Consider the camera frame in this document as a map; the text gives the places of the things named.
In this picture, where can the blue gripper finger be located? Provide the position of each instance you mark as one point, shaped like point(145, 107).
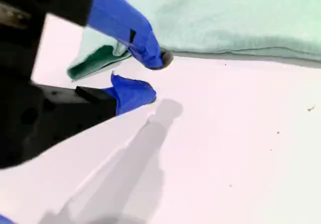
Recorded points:
point(133, 93)
point(120, 15)

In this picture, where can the pale green T-shirt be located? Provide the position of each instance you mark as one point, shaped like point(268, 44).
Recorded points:
point(225, 15)

